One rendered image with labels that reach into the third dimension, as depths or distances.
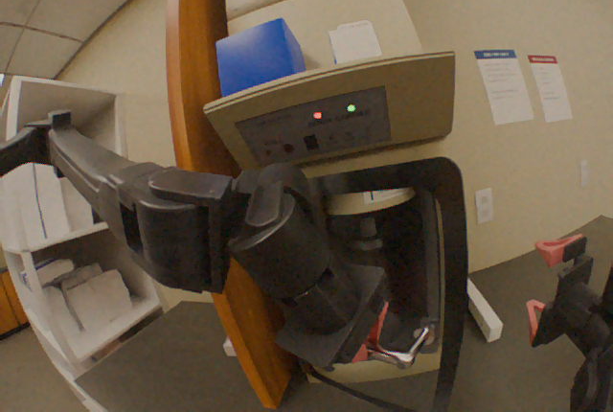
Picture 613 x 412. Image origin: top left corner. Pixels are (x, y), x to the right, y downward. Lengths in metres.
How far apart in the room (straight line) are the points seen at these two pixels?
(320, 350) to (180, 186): 0.16
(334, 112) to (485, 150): 0.69
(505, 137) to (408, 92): 0.70
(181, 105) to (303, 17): 0.25
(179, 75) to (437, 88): 0.36
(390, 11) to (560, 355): 0.76
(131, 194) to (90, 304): 1.11
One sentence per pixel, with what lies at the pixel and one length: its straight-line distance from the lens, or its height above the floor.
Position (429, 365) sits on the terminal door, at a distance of 0.34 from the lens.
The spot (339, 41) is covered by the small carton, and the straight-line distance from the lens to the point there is 0.34.
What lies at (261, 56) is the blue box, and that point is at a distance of 0.33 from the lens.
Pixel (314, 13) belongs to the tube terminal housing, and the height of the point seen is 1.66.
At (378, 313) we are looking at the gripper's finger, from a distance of 0.24.
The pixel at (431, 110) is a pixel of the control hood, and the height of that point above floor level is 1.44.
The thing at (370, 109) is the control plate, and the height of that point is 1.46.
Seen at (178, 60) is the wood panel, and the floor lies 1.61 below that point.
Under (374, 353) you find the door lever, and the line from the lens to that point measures 0.29.
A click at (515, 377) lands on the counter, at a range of 0.60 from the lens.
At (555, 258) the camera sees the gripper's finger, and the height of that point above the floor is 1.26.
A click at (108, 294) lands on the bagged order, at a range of 1.34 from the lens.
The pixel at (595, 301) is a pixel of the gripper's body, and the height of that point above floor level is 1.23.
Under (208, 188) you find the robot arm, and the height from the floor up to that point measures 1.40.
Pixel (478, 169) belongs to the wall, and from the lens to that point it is 0.92.
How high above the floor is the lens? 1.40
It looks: 3 degrees down
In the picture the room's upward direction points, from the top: 12 degrees counter-clockwise
